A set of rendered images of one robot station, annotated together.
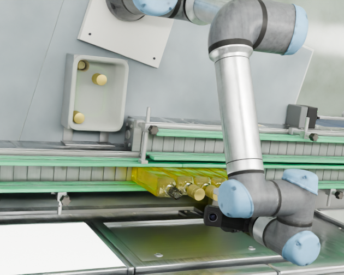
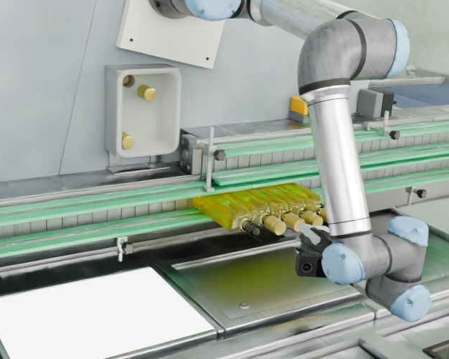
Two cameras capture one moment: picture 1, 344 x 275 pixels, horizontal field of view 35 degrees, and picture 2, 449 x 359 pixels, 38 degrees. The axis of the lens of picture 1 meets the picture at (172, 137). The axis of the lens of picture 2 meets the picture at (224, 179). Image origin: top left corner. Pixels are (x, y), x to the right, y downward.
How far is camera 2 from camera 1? 30 cm
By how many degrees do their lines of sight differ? 11
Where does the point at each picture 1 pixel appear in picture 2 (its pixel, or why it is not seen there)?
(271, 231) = (376, 285)
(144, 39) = (195, 36)
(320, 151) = (398, 142)
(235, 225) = not seen: hidden behind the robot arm
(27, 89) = (63, 113)
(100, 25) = (143, 27)
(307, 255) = (418, 311)
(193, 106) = (253, 107)
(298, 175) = (408, 229)
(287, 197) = (398, 256)
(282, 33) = (382, 61)
